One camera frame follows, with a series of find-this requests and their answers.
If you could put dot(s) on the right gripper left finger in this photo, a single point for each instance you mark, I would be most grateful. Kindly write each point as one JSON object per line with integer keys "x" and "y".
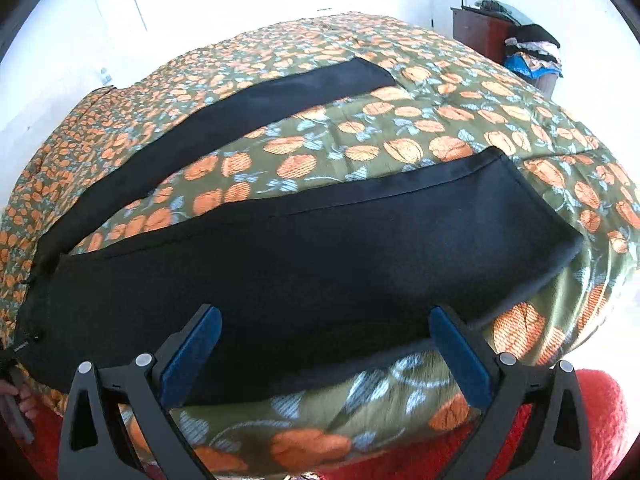
{"x": 94, "y": 442}

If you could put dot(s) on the pile of clothes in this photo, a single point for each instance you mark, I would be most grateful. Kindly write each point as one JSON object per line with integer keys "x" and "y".
{"x": 532, "y": 52}

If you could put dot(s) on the orange floral green bedspread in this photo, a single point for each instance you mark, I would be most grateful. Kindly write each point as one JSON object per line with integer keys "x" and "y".
{"x": 448, "y": 102}

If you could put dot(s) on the person left hand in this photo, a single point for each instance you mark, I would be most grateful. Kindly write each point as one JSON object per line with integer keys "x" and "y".
{"x": 26, "y": 401}

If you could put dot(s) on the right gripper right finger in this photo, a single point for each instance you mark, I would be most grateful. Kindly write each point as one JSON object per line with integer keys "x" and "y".
{"x": 555, "y": 443}

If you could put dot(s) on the brown laundry basket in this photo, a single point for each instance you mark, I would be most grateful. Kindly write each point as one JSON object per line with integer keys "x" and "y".
{"x": 545, "y": 84}

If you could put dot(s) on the brown wooden nightstand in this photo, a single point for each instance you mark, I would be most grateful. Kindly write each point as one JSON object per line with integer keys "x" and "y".
{"x": 483, "y": 33}

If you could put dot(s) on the red fuzzy coat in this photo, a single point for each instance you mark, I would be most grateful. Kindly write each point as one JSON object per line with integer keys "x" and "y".
{"x": 595, "y": 419}

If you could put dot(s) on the black pants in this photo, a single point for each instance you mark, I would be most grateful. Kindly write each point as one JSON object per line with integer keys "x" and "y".
{"x": 312, "y": 287}

